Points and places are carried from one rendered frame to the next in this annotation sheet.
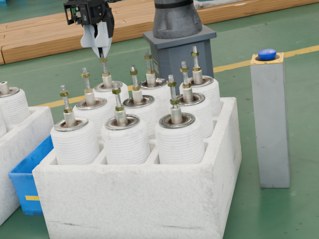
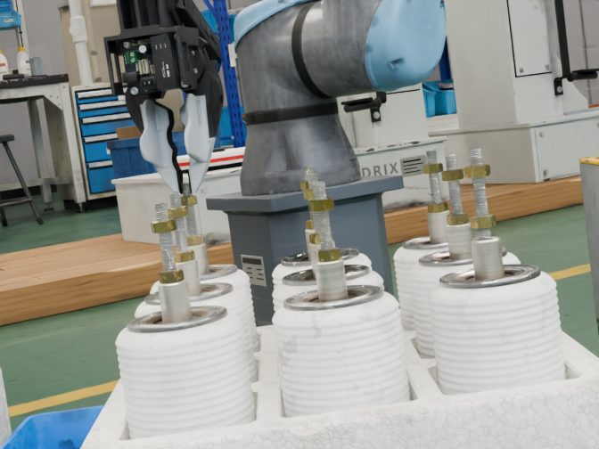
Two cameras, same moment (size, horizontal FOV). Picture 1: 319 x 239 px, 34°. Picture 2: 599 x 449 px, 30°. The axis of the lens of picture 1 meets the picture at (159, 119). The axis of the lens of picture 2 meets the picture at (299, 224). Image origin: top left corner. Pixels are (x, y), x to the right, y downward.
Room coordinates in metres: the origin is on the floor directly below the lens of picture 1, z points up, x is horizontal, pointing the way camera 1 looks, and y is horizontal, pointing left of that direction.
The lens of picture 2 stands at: (0.23, 0.36, 0.39)
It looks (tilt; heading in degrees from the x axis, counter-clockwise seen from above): 6 degrees down; 341
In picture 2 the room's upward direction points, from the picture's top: 8 degrees counter-clockwise
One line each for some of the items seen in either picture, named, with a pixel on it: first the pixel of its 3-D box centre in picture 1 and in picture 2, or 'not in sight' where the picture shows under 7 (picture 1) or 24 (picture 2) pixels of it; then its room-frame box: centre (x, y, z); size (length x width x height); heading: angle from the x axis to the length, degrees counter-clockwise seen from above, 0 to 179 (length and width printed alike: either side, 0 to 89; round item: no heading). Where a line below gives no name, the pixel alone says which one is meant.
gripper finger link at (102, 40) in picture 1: (101, 41); (192, 143); (1.24, 0.11, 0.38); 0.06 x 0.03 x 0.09; 149
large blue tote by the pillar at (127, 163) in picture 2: not in sight; (168, 170); (5.69, -0.85, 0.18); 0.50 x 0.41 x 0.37; 15
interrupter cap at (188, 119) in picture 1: (177, 121); (489, 277); (0.97, -0.03, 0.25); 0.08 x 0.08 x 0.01
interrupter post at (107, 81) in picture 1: (107, 82); (196, 261); (1.27, 0.12, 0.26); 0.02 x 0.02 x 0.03
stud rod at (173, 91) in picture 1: (173, 93); (480, 198); (0.97, -0.03, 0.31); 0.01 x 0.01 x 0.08
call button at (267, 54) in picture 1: (267, 55); not in sight; (1.10, -0.26, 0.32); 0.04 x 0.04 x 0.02
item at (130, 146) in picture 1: (129, 160); (348, 416); (1.01, 0.08, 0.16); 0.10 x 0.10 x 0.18
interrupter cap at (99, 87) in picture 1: (108, 87); (198, 274); (1.27, 0.12, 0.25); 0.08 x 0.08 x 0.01
